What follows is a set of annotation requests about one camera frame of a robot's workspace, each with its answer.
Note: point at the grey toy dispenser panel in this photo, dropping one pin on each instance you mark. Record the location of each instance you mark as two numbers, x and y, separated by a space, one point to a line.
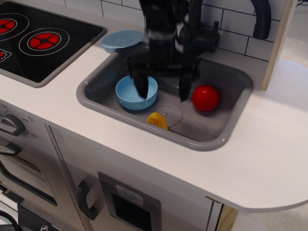
131 206

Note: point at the white toy oven door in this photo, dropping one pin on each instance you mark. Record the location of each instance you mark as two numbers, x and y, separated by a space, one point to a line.
36 176

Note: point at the grey cabinet door handle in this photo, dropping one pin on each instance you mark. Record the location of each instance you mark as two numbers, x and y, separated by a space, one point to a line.
82 193

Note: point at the red toy tomato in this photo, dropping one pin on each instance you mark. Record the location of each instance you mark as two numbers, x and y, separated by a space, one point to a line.
206 98

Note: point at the light blue bowl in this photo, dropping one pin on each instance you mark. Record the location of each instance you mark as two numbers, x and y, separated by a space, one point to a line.
129 97

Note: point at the light blue plate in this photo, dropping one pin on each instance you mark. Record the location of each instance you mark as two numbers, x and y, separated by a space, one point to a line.
122 39

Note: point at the grey oven knob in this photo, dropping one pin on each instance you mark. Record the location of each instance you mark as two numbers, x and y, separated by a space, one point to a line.
12 125

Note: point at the yellow toy corn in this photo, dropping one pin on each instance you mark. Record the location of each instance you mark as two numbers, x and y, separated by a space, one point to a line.
158 120

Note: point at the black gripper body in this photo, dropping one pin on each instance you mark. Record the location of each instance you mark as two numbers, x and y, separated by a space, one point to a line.
161 59

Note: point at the grey toy sink basin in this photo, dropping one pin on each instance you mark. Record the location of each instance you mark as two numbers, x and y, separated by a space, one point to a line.
193 129

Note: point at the grey oven door handle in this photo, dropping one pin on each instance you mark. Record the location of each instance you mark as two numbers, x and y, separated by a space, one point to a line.
10 149

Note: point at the wooden side post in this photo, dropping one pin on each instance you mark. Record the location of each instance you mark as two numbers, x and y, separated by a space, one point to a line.
286 18

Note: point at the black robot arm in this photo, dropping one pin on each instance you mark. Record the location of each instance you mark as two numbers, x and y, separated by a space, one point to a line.
162 17

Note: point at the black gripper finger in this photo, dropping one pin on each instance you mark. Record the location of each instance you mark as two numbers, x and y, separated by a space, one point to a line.
185 85
141 83

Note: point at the black toy stovetop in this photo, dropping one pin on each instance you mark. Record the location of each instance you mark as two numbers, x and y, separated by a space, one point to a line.
37 45

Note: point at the dark grey toy faucet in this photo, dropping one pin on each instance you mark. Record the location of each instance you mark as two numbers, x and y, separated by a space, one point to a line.
195 39

